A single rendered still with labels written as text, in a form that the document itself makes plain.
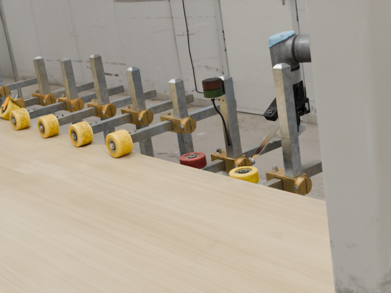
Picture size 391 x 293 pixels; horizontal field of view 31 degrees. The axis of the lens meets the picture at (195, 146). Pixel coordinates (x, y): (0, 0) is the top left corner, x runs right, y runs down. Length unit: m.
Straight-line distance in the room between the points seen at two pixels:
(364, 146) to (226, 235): 1.13
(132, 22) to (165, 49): 0.57
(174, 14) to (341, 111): 6.31
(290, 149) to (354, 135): 1.52
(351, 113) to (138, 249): 1.16
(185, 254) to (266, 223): 0.21
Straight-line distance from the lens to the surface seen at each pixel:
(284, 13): 5.65
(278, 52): 2.32
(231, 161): 2.18
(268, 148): 2.34
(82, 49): 8.42
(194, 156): 2.14
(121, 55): 7.70
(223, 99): 2.14
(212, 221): 1.66
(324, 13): 0.46
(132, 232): 1.67
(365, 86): 0.45
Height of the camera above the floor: 1.53
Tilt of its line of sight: 16 degrees down
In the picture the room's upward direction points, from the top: 9 degrees counter-clockwise
